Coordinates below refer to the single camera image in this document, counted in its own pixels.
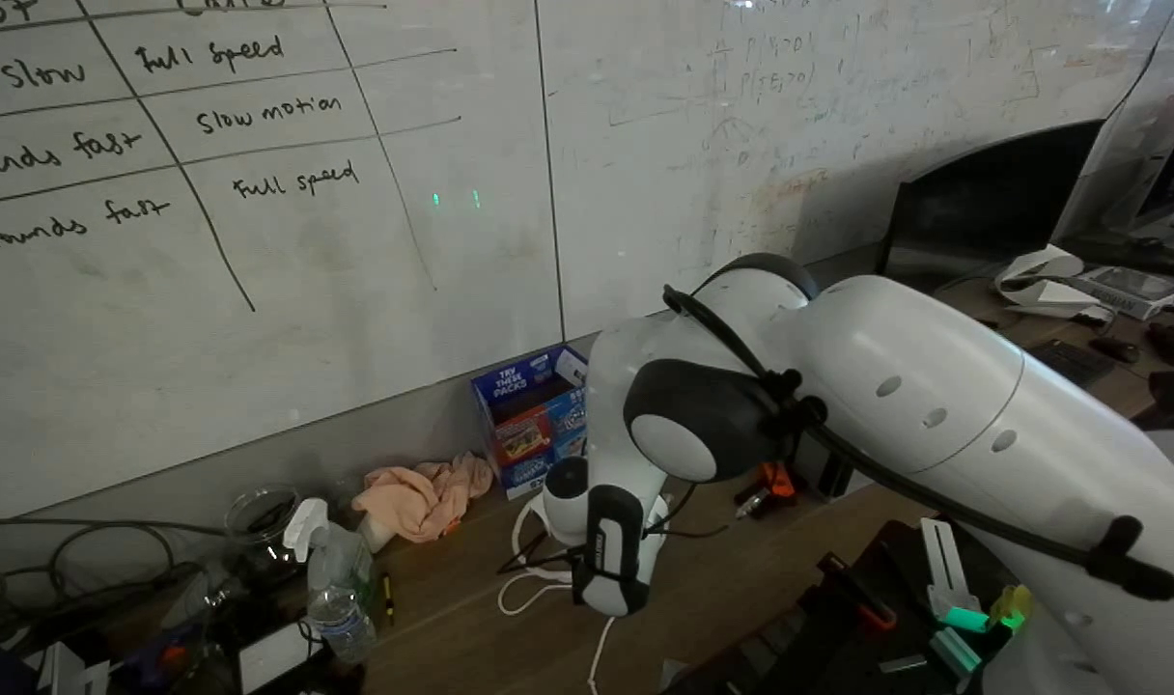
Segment black flat piece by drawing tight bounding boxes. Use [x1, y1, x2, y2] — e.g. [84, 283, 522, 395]
[735, 482, 775, 522]

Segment black cable bundle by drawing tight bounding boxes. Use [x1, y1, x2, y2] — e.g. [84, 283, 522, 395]
[0, 512, 290, 623]

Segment yellow highlighter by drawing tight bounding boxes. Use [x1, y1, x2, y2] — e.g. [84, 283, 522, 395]
[986, 580, 1044, 639]

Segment green spray bottle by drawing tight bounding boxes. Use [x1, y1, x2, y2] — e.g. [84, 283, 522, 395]
[280, 495, 383, 611]

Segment whiteboard panel with handwriting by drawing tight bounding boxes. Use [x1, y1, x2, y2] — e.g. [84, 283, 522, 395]
[0, 0, 567, 525]

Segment white card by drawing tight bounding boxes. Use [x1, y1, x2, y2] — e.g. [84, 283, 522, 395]
[234, 616, 318, 695]

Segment clear water bottle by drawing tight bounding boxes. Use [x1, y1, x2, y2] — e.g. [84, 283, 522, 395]
[299, 581, 383, 670]

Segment pink cloth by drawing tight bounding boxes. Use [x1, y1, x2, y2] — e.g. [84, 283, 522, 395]
[346, 451, 501, 553]

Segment green marker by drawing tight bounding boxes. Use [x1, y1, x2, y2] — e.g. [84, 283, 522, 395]
[928, 624, 988, 682]
[933, 594, 995, 639]

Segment black tool case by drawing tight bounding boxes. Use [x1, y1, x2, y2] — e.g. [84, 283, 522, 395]
[661, 512, 1047, 695]

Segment red tool handle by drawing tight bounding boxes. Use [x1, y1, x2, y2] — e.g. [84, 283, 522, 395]
[814, 553, 904, 635]

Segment black monitor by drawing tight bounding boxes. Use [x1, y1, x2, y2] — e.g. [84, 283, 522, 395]
[886, 115, 1112, 287]

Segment blue cardboard box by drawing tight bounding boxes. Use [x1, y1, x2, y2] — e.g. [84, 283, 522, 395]
[467, 338, 595, 502]

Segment white plastic piece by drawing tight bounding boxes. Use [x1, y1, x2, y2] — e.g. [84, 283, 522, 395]
[917, 512, 972, 615]

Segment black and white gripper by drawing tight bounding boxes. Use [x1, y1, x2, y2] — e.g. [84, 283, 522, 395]
[570, 482, 676, 623]

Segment orange block with holes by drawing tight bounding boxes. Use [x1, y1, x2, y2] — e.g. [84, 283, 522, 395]
[753, 459, 801, 507]

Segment thin white cord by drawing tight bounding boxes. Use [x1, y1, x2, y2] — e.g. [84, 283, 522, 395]
[585, 615, 618, 695]

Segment crumpled white papers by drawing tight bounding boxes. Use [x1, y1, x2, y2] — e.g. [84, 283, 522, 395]
[993, 239, 1174, 329]

